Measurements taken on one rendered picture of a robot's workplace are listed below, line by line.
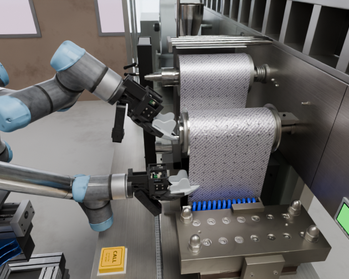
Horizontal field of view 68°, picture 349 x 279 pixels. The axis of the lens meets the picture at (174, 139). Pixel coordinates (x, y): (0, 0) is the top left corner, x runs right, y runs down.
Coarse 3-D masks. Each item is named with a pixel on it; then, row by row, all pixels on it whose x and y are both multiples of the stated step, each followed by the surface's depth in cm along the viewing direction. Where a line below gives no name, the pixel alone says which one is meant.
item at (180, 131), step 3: (180, 120) 75; (177, 123) 76; (180, 123) 73; (177, 126) 77; (180, 126) 73; (177, 129) 77; (180, 129) 72; (177, 132) 78; (180, 132) 72; (183, 132) 72; (180, 135) 72; (183, 135) 72; (180, 138) 73; (183, 138) 73; (180, 141) 73; (183, 141) 73; (180, 144) 75
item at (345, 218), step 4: (344, 204) 58; (344, 208) 58; (340, 212) 59; (344, 212) 58; (348, 212) 56; (340, 216) 59; (344, 216) 58; (348, 216) 56; (340, 220) 59; (344, 220) 58; (348, 220) 56; (344, 224) 58; (348, 224) 57; (344, 228) 58; (348, 228) 57; (348, 232) 57
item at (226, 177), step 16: (192, 160) 74; (208, 160) 74; (224, 160) 75; (240, 160) 76; (256, 160) 76; (192, 176) 77; (208, 176) 78; (224, 176) 78; (240, 176) 79; (256, 176) 79; (192, 192) 80; (208, 192) 81; (224, 192) 82; (240, 192) 82; (256, 192) 83
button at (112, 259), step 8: (104, 248) 80; (112, 248) 80; (120, 248) 80; (104, 256) 78; (112, 256) 78; (120, 256) 78; (104, 264) 76; (112, 264) 76; (120, 264) 76; (104, 272) 76
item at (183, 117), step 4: (272, 112) 74; (184, 116) 72; (184, 120) 71; (184, 124) 71; (184, 128) 70; (276, 128) 72; (184, 132) 70; (276, 132) 73; (184, 136) 71; (184, 140) 71; (184, 144) 72; (184, 148) 73
